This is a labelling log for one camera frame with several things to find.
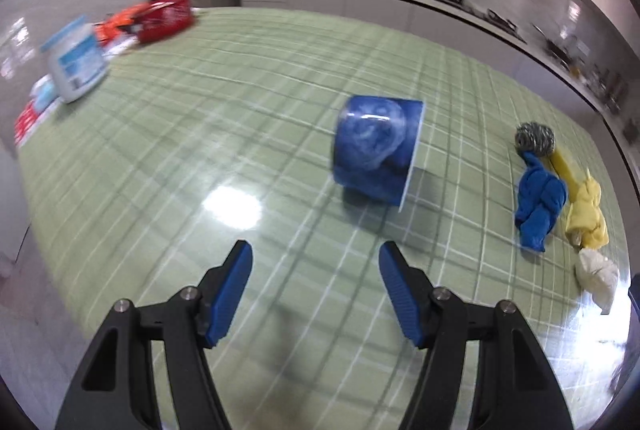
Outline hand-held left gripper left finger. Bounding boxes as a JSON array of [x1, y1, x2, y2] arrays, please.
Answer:
[[54, 239, 254, 430]]

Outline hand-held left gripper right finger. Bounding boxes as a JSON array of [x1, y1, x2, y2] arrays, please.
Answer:
[[378, 240, 573, 430]]

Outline blue paper cup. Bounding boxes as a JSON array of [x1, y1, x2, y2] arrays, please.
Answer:
[[331, 94, 426, 212]]

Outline blue cloth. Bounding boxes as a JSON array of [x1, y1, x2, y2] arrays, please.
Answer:
[[515, 151, 568, 253]]

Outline green checked tablecloth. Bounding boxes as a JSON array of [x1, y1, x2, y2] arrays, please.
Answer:
[[15, 5, 633, 430]]

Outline white cloth ball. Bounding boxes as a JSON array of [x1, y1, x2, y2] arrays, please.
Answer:
[[575, 247, 620, 315]]

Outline yellow cloth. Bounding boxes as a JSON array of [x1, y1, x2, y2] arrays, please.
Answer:
[[565, 170, 611, 250]]

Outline steel wool scourer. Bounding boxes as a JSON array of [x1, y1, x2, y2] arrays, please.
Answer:
[[515, 121, 556, 156]]

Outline yellow sponge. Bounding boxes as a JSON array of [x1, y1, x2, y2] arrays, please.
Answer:
[[547, 145, 578, 191]]

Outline red printed packet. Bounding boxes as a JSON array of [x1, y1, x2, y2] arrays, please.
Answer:
[[14, 103, 51, 146]]

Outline white container with blue label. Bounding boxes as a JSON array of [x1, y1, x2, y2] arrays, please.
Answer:
[[40, 15, 110, 104]]

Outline black gas stove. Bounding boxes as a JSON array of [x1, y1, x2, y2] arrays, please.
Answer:
[[432, 0, 528, 44]]

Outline pan with glass lid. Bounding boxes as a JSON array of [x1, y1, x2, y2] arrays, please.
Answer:
[[532, 24, 573, 64]]

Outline orange snack packet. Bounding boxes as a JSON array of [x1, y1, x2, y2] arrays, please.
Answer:
[[95, 6, 146, 44]]

